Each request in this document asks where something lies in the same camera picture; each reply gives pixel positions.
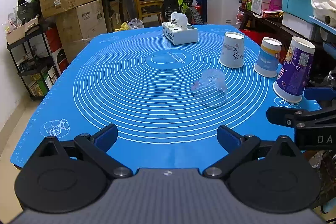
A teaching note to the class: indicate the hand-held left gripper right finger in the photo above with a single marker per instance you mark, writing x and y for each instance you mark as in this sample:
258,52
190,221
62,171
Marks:
229,136

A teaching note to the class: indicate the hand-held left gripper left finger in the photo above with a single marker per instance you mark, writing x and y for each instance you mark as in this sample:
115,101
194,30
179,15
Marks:
107,136

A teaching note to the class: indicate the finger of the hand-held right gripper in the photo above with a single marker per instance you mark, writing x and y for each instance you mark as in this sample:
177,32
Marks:
319,93
283,115

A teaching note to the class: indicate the purple paper cup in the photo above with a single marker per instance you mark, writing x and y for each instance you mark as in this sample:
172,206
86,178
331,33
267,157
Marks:
294,74

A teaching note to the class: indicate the clear plastic cup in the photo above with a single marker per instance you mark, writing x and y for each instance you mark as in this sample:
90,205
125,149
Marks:
210,88

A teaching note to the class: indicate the blue and yellow paper cup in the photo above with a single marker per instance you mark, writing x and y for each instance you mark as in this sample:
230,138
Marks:
267,60

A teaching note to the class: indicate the white floral paper cup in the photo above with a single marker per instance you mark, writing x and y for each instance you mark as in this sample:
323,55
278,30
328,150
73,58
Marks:
232,52

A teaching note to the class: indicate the blue silicone baking mat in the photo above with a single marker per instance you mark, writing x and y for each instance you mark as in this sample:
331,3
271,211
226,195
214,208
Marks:
157,108

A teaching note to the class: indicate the white flat box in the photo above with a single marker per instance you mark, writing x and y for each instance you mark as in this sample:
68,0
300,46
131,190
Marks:
299,26

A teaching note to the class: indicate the dark wooden side table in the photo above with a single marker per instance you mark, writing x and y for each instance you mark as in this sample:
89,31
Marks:
265,27

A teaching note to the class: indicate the cream white cloth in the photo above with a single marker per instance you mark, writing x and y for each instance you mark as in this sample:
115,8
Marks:
324,3

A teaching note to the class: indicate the red and white box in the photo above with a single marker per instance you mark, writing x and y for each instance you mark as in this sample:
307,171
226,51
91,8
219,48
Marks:
57,54

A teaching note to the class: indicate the black metal shelf rack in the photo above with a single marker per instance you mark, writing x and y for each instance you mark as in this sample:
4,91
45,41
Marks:
31,70

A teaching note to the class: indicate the yellow toy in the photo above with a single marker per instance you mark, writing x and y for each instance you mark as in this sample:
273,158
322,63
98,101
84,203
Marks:
123,26

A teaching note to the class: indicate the green and white carton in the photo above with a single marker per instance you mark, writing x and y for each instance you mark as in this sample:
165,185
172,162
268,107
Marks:
257,1

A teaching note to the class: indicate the white patterned tissue box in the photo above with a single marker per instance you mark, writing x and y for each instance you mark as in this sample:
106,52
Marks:
181,35

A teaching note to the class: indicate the large closed cardboard box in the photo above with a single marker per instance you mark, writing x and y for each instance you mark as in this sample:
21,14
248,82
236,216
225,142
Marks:
81,24

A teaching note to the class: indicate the crumpled white plastic bag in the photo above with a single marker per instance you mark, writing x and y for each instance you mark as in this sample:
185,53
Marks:
136,23

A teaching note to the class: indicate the small cardboard box with snacks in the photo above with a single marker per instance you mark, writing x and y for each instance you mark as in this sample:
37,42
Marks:
19,31

